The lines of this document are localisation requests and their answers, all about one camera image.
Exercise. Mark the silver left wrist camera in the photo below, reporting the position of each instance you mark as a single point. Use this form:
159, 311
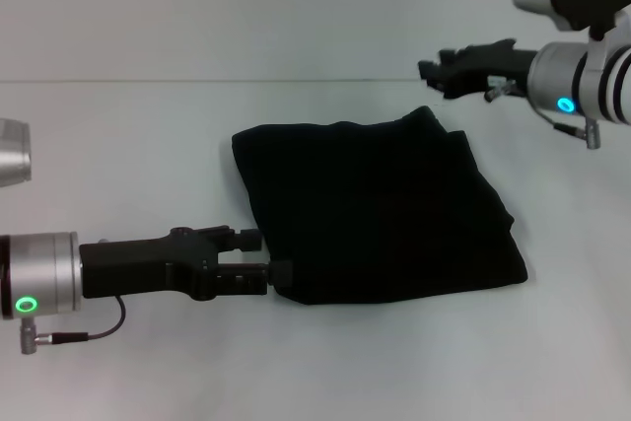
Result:
14, 152

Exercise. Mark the black t-shirt with white print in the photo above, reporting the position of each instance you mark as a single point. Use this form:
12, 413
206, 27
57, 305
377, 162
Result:
370, 204

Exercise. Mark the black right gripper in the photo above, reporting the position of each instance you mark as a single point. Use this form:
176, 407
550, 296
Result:
488, 68

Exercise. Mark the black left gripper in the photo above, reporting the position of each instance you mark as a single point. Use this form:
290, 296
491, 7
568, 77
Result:
143, 268

